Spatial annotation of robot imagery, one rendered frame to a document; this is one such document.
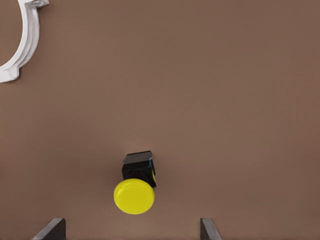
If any yellow push button black base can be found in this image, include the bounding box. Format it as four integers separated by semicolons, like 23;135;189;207
113;150;158;216

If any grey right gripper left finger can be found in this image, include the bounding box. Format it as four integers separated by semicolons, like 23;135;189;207
30;217;67;240

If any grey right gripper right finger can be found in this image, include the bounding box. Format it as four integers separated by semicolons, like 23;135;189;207
199;217;223;240

